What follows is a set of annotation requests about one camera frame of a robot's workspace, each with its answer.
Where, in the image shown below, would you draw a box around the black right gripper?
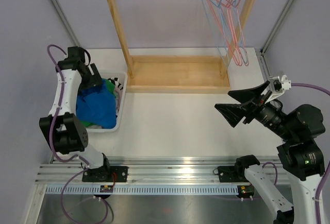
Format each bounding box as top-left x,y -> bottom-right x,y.
216,80 -> 296,141

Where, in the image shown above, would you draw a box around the green tank top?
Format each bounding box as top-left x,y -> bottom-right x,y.
81,78 -> 117,128

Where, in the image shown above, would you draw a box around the black white striped tank top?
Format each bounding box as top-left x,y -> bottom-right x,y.
108,77 -> 124,98

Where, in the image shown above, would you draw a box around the blue tank top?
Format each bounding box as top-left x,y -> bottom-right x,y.
76,78 -> 118,129

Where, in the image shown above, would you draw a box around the pink hanger of green top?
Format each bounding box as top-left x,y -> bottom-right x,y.
203,0 -> 243,66

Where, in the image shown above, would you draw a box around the pink hanger of grey top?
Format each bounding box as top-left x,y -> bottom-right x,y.
220,0 -> 243,66

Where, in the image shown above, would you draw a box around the light blue hanger of pink top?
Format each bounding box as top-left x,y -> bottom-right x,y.
206,0 -> 251,66

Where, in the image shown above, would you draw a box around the grey tank top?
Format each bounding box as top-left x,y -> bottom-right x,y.
113,90 -> 123,115

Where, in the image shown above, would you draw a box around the pink hanger of striped top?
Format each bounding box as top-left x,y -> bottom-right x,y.
233,0 -> 249,66

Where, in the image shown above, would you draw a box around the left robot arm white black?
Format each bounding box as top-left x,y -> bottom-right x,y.
39,46 -> 111,182

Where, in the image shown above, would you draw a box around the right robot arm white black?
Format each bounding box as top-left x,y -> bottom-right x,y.
215,81 -> 329,223

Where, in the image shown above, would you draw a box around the white plastic basket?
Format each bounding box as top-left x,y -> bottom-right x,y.
76,70 -> 128,133

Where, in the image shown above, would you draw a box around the wooden clothes rack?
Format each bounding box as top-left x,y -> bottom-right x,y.
107,0 -> 255,94

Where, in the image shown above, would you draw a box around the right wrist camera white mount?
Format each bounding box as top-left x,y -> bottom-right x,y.
266,74 -> 291,103

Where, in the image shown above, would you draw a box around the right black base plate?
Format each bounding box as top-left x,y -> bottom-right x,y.
212,166 -> 249,183

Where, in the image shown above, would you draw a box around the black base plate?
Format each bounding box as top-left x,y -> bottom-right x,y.
82,166 -> 129,183
212,166 -> 249,183

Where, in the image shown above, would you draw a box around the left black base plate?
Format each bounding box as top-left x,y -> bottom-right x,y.
82,166 -> 129,183

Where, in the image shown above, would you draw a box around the aluminium rail frame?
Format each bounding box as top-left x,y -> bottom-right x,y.
34,48 -> 316,186

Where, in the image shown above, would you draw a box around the white slotted cable duct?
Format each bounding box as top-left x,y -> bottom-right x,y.
45,184 -> 238,196

